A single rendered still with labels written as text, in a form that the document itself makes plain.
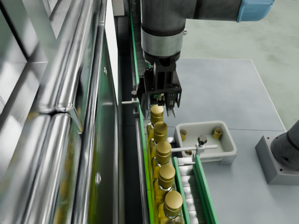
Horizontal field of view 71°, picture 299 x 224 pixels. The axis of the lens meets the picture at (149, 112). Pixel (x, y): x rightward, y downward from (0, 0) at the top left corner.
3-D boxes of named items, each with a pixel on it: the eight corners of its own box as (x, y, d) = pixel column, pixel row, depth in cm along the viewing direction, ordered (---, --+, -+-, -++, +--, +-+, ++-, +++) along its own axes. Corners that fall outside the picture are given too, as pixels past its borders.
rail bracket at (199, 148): (166, 157, 77) (168, 137, 68) (211, 153, 78) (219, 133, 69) (167, 164, 75) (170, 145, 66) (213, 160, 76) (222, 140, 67)
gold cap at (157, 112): (149, 115, 59) (149, 105, 56) (162, 114, 60) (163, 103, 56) (151, 125, 57) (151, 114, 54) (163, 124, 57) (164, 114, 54)
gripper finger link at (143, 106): (136, 131, 52) (144, 105, 46) (135, 113, 56) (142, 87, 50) (149, 131, 53) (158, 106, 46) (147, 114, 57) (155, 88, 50)
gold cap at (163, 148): (154, 150, 52) (155, 141, 48) (168, 150, 52) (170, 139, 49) (156, 164, 49) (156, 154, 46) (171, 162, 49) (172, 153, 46)
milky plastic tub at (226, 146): (173, 135, 99) (175, 123, 93) (219, 131, 101) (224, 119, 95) (180, 169, 88) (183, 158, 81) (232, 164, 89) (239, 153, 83)
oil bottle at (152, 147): (148, 170, 74) (148, 134, 58) (164, 169, 74) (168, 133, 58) (150, 186, 70) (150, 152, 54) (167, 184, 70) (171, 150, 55)
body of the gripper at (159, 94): (144, 112, 45) (143, 65, 36) (141, 86, 51) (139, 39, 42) (180, 110, 45) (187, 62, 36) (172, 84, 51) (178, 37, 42)
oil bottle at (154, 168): (149, 186, 70) (150, 153, 54) (166, 185, 70) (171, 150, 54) (151, 204, 66) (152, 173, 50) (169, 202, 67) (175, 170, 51)
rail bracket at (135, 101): (123, 112, 93) (120, 90, 83) (139, 111, 93) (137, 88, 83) (123, 119, 90) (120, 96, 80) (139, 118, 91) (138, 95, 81)
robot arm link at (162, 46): (139, 17, 39) (183, 15, 39) (139, 40, 42) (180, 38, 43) (143, 38, 34) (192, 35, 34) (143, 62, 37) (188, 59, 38)
